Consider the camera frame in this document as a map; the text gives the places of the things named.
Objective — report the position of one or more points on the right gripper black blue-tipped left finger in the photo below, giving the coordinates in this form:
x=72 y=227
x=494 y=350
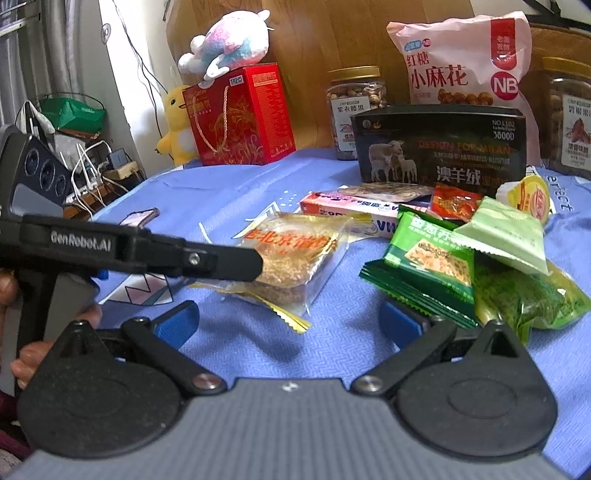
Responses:
x=105 y=393

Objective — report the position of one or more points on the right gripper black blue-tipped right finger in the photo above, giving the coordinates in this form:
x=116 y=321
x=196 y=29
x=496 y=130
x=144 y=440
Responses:
x=471 y=393

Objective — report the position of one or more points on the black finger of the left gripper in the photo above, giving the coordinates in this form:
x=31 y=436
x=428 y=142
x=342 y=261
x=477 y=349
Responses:
x=218 y=262

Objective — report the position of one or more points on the clear sesame cake packet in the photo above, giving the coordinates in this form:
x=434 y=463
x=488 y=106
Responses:
x=300 y=252

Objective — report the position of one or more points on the red spicy snack packet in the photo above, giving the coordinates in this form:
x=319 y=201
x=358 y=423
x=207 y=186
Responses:
x=452 y=203

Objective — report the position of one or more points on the person's left hand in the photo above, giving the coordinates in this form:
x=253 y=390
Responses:
x=27 y=361

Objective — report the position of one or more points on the blue printed cloth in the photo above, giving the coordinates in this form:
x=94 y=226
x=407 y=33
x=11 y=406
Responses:
x=239 y=339

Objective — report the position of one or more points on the green leafy snack bag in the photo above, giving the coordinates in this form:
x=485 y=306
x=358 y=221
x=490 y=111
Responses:
x=526 y=301

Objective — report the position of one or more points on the yellow duck plush toy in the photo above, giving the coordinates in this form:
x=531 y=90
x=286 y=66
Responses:
x=178 y=142

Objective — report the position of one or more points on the green cracker packet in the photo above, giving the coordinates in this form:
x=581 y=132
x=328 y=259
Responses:
x=425 y=269

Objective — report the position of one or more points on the green bag in background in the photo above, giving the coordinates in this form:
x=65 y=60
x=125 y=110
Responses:
x=77 y=112

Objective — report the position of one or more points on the red gift bag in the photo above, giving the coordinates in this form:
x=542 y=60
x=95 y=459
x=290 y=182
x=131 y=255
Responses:
x=242 y=119

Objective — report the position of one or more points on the light green snack packet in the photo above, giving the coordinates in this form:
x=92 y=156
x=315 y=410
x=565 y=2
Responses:
x=508 y=235

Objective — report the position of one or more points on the pink white candy box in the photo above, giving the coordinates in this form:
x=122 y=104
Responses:
x=373 y=218

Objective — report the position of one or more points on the yellow jelly cup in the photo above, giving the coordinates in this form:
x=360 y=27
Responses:
x=529 y=195

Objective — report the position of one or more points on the white pink plush toy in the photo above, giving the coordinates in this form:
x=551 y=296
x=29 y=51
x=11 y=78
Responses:
x=239 y=39

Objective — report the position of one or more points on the nut jar gold lid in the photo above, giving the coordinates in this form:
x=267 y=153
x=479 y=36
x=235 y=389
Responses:
x=353 y=90

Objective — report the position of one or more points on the black sheep-print box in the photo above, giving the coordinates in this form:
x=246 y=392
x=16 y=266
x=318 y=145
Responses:
x=474 y=148

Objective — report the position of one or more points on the pecan jar gold lid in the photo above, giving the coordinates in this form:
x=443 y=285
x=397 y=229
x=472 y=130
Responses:
x=569 y=115

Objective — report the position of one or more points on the pink twisted-dough snack bag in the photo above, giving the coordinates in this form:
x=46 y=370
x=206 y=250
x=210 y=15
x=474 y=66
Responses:
x=478 y=61

